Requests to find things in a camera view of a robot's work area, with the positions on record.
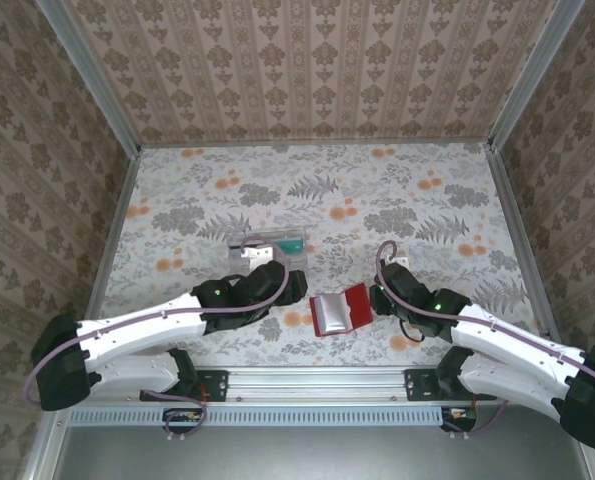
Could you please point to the red card holder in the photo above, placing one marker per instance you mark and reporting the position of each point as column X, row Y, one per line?
column 357, row 305

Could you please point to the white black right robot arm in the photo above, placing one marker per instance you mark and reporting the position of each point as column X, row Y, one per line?
column 502, row 345

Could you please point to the green plastic card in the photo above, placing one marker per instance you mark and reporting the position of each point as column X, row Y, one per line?
column 292, row 245

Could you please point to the clear plastic box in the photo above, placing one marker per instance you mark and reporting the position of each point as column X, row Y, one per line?
column 297, row 260

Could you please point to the floral patterned table cover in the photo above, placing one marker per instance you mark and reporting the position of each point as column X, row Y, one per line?
column 377, row 175

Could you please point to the grey metal shelf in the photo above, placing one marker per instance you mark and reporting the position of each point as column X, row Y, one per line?
column 317, row 455

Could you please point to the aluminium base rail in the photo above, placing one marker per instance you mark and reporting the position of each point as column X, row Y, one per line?
column 317, row 385

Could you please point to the aluminium table side rail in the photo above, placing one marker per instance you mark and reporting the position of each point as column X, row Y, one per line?
column 518, row 225
column 120, row 210

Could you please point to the aluminium table back rail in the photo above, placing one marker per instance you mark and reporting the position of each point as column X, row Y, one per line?
column 317, row 144

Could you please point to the aluminium shelf frame rail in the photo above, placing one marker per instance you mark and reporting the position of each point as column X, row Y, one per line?
column 42, row 452
column 594, row 467

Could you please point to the aluminium frame post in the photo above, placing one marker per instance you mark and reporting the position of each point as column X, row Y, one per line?
column 535, row 70
column 93, row 80

